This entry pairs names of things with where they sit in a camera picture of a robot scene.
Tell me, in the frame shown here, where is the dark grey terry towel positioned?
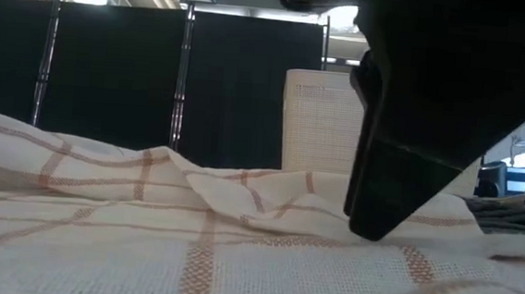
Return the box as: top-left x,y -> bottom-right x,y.
462,181 -> 525,237

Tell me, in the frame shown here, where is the black white striped object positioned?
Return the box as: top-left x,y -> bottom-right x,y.
504,166 -> 525,193

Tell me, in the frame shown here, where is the white plastic basket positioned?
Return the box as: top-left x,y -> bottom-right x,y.
276,67 -> 487,199

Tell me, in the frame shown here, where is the white towel with red checks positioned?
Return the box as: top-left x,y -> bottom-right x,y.
0,102 -> 525,294

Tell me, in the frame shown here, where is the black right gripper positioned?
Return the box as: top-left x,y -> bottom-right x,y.
337,0 -> 525,252

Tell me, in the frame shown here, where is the black box-shaped device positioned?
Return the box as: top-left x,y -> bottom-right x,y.
476,159 -> 509,200

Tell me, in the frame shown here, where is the black folding partition screen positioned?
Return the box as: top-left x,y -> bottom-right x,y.
0,0 -> 331,176

